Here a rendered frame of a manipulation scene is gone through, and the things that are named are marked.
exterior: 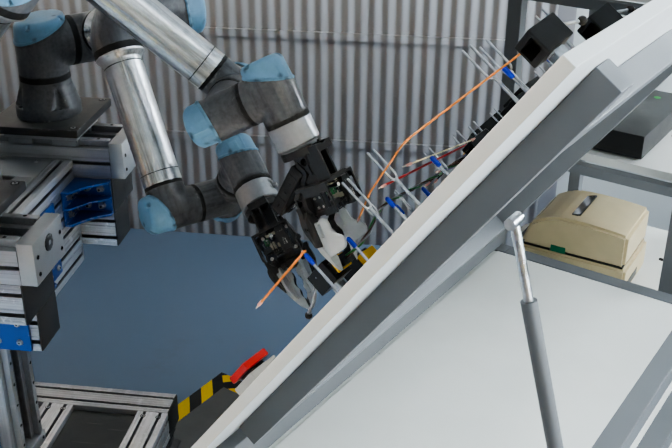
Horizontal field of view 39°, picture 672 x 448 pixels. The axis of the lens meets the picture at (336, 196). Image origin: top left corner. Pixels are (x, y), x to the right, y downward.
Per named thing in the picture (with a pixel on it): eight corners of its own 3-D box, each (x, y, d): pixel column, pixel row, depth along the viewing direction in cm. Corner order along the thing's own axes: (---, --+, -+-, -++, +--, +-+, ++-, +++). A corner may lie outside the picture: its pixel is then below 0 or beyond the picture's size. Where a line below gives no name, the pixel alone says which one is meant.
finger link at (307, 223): (316, 249, 155) (298, 198, 154) (309, 251, 156) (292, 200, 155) (335, 241, 158) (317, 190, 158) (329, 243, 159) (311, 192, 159)
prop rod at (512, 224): (514, 219, 118) (551, 425, 126) (523, 211, 120) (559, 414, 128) (502, 218, 119) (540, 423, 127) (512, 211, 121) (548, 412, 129)
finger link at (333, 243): (350, 271, 153) (331, 216, 152) (325, 276, 157) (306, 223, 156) (363, 265, 155) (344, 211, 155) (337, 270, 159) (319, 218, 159)
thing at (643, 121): (513, 132, 244) (515, 108, 242) (567, 95, 271) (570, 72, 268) (640, 162, 228) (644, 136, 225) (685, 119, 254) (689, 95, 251)
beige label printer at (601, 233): (510, 270, 261) (516, 205, 253) (538, 239, 278) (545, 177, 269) (621, 301, 247) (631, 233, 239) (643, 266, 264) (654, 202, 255)
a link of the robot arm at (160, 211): (78, -19, 178) (161, 231, 175) (133, -26, 184) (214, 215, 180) (63, 6, 188) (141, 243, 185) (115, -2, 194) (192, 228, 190)
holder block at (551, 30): (625, 39, 127) (578, -8, 129) (577, 78, 122) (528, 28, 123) (607, 59, 131) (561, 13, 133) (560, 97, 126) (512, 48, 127)
